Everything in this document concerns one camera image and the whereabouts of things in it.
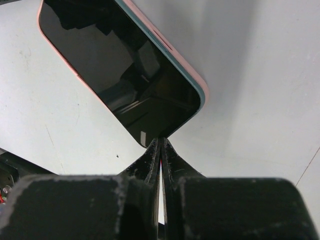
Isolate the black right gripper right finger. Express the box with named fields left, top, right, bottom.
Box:
left=161, top=138, right=319, bottom=240

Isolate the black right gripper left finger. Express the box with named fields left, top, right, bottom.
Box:
left=0, top=138, right=161, bottom=240

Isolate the black smartphone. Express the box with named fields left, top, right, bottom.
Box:
left=39, top=0, right=206, bottom=148

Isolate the pink phone case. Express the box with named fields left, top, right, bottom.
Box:
left=36, top=0, right=210, bottom=148

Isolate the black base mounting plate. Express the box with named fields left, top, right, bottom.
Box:
left=0, top=149, right=54, bottom=210

